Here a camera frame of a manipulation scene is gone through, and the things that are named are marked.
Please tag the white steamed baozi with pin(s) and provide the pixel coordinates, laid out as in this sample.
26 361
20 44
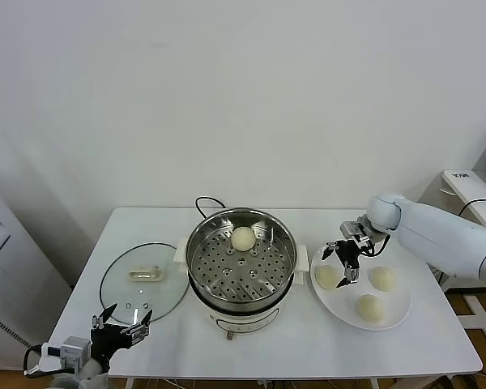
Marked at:
327 277
370 308
382 279
243 239

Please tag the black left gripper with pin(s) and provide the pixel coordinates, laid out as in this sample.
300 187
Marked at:
107 340

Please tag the white round plate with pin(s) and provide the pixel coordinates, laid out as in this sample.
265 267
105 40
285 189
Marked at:
348 308

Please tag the white metal cabinet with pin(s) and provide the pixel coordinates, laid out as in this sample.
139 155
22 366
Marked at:
8 263

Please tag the white table leg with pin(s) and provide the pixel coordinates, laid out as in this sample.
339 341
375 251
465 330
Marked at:
130 385
374 385

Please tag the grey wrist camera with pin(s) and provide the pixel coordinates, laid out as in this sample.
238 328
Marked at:
75 349
350 229

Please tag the small printed desk label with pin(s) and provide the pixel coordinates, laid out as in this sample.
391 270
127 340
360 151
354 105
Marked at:
461 175

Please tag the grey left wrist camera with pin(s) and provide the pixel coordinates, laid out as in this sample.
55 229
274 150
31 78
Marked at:
75 349

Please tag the steel steamer pot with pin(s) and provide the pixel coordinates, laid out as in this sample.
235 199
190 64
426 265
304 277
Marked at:
243 325

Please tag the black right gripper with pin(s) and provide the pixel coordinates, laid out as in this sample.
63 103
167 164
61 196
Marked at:
348 251

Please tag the glass pot lid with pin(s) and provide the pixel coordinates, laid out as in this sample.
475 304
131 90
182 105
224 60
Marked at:
146 275

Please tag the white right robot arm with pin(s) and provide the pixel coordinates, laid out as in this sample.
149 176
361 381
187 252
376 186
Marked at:
429 235

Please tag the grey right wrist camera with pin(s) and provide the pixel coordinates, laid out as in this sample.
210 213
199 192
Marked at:
350 229

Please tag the stainless steel steamer basket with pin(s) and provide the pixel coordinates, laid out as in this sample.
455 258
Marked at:
243 283

